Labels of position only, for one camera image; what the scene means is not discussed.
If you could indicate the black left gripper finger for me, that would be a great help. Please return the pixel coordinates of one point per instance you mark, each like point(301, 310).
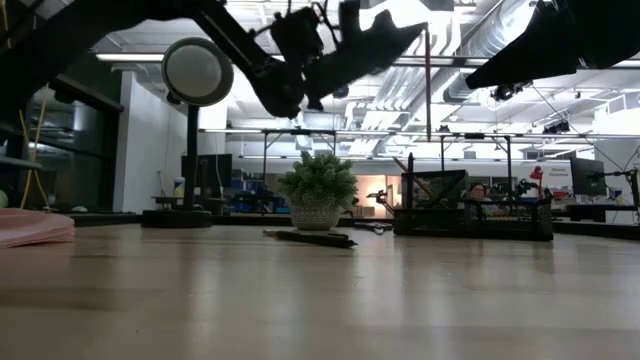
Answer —
point(395, 32)
point(375, 60)

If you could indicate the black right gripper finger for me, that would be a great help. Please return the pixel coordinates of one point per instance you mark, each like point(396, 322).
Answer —
point(535, 35)
point(550, 62)

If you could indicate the long orange pencil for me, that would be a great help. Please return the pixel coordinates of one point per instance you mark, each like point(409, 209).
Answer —
point(428, 100)

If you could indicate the short orange pencil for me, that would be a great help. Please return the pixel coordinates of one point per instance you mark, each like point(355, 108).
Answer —
point(401, 165)

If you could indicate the black mesh desk organizer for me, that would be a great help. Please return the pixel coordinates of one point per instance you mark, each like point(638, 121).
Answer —
point(430, 222)

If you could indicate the pink sticky note pad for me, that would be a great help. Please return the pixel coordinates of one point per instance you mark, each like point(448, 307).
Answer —
point(30, 227)

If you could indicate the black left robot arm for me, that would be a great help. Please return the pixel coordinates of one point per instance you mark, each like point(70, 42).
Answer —
point(245, 55)

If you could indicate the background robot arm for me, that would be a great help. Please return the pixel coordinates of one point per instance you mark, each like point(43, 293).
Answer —
point(532, 189)

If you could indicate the black desk lamp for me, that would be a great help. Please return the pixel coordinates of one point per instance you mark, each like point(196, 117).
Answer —
point(197, 75)

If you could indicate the green artificial potted plant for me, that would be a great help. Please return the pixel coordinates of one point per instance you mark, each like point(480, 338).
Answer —
point(317, 180)

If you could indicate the red background desk lamp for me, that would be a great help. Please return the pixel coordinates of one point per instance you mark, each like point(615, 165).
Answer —
point(536, 173)

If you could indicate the black background monitor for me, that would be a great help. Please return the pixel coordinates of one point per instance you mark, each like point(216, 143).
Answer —
point(220, 170)
point(587, 177)

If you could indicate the blue storage bins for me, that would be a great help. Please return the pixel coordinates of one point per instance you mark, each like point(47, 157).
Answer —
point(245, 202)

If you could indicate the person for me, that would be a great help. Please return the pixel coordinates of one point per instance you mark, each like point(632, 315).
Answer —
point(477, 192)

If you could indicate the black background desk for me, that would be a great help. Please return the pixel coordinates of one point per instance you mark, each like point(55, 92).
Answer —
point(600, 210)

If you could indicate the white plastic bottle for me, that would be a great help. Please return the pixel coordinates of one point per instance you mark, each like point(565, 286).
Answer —
point(179, 187)

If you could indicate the fluorescent ceiling light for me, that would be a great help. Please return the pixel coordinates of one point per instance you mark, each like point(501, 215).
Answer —
point(130, 57)

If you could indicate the green ball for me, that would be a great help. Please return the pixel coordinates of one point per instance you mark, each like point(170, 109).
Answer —
point(3, 200)

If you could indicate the background workstation frame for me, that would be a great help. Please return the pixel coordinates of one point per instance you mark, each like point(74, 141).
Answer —
point(300, 132)

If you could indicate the silver ventilation duct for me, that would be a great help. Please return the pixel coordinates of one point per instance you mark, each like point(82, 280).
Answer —
point(475, 45)

